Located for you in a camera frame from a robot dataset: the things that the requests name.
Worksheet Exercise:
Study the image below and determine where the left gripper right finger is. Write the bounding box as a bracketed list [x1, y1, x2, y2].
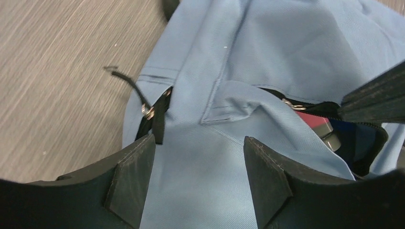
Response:
[244, 137, 405, 229]

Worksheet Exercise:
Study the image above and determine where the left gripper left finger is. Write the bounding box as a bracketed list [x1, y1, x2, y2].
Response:
[0, 135, 156, 229]

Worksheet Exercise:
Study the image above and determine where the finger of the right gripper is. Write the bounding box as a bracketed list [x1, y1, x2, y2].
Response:
[338, 62, 405, 124]

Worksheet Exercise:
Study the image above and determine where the pink eraser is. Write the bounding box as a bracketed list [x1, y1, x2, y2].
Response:
[296, 111, 333, 138]

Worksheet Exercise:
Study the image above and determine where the light blue backpack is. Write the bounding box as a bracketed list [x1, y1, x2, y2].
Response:
[123, 0, 405, 229]

